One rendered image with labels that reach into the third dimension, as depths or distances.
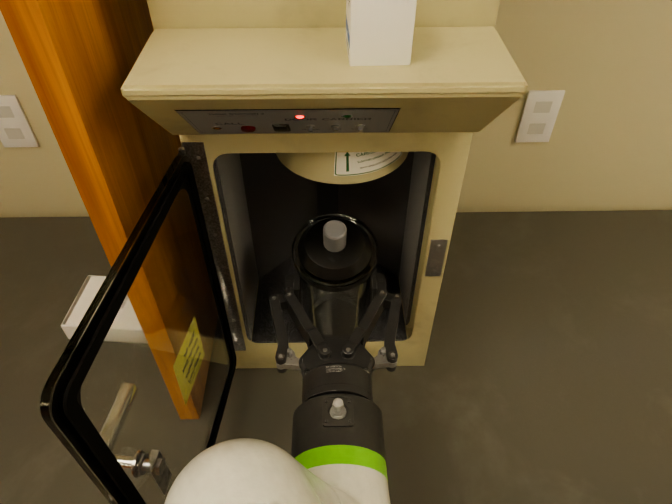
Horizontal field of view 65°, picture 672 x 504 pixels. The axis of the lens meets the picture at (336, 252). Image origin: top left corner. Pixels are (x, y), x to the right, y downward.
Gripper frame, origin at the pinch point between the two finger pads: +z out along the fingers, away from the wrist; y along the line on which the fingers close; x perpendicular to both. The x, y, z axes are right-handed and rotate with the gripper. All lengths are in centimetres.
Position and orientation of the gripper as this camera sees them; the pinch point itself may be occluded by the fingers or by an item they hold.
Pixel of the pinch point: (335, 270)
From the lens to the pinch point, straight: 69.7
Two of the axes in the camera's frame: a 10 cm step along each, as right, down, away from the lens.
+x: 0.0, 7.2, 7.0
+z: -0.1, -7.0, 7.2
